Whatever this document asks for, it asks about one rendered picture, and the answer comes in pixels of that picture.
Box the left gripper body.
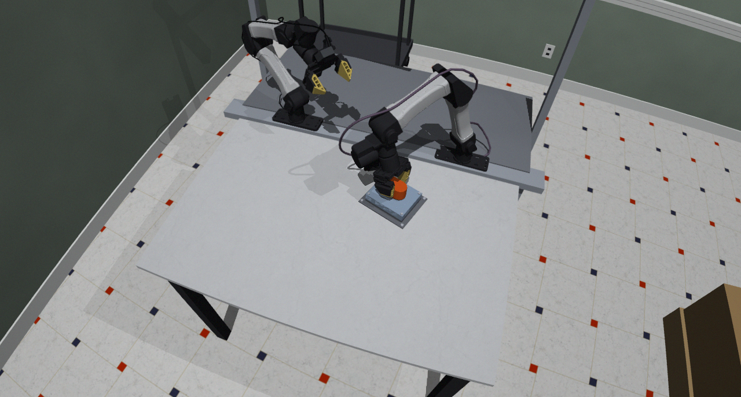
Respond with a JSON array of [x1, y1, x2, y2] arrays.
[[373, 152, 412, 196]]

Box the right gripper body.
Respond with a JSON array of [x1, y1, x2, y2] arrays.
[[302, 48, 351, 93]]

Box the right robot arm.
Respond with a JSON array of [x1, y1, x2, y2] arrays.
[[242, 16, 336, 131]]

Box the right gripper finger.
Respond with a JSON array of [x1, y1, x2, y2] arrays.
[[312, 74, 326, 94], [337, 61, 352, 82]]

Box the grey metal posts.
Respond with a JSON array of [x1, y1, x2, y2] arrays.
[[248, 0, 596, 133]]

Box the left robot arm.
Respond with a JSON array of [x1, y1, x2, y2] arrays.
[[351, 64, 489, 172]]

